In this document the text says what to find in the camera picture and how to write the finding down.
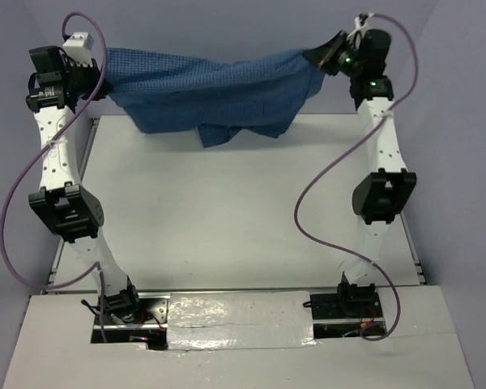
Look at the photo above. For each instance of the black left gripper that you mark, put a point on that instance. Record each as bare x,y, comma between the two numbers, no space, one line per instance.
95,75

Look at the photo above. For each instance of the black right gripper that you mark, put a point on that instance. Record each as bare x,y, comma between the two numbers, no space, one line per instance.
322,55

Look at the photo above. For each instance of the blue plaid long sleeve shirt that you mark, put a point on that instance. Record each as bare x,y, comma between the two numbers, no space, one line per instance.
167,93

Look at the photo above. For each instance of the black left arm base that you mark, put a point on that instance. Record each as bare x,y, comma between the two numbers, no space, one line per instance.
148,327

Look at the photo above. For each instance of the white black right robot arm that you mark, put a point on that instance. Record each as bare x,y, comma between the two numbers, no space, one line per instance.
373,95

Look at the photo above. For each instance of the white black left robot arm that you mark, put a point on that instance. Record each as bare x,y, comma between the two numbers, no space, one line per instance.
64,206

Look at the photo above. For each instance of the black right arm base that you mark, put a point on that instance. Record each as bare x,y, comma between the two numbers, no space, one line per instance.
335,318

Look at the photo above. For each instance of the silver tape covered panel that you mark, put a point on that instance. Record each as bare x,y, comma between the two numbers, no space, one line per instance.
223,321

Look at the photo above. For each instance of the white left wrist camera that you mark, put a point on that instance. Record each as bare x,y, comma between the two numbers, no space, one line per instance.
79,48

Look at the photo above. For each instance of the aluminium table edge rail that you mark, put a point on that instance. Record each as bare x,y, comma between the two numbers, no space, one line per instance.
389,239

